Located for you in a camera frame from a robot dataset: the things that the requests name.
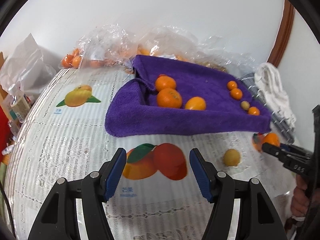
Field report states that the white striped towel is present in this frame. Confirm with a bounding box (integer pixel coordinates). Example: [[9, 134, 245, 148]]
[[254, 62, 296, 130]]

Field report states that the small orange kumquat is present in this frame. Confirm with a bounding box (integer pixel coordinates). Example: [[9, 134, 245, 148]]
[[248, 106, 260, 116]]

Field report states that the black cable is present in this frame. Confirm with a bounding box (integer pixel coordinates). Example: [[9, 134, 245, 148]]
[[0, 179, 16, 235]]

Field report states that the big round orange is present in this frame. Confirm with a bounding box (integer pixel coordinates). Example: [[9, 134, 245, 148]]
[[227, 80, 238, 90]]

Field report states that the clear bag of kumquats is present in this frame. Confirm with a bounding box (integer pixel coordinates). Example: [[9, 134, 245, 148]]
[[137, 25, 225, 63]]

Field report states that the white plastic bag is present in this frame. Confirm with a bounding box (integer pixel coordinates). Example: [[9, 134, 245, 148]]
[[1, 34, 56, 100]]

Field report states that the tan longan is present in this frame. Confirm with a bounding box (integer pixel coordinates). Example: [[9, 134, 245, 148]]
[[240, 101, 250, 111]]

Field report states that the large orange mandarin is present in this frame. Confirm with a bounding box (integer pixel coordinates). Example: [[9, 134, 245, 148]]
[[155, 75, 177, 92]]

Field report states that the brown door frame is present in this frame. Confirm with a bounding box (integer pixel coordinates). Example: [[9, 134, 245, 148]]
[[267, 0, 295, 68]]

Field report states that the small round orange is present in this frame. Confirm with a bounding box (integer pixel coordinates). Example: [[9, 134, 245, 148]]
[[262, 132, 280, 147]]

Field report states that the clear plastic bottle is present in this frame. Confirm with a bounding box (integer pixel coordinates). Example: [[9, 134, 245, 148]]
[[8, 83, 30, 123]]

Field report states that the clear bag of longans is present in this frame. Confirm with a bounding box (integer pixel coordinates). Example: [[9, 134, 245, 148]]
[[194, 36, 259, 77]]

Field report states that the oval orange kumquat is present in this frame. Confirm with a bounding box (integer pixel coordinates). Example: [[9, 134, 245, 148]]
[[184, 96, 206, 111]]

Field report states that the red paper bag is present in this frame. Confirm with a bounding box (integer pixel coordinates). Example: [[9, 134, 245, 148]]
[[0, 108, 10, 160]]

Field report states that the grey checked cloth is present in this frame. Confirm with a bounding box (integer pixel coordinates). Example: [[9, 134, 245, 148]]
[[239, 73, 295, 144]]

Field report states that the clear bag of oranges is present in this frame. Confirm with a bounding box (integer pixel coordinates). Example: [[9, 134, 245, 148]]
[[59, 24, 138, 69]]

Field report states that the brown longan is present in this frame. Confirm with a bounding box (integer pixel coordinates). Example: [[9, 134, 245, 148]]
[[223, 149, 241, 166]]

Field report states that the person's right hand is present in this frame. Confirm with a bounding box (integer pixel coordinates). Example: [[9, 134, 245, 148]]
[[291, 175, 310, 217]]

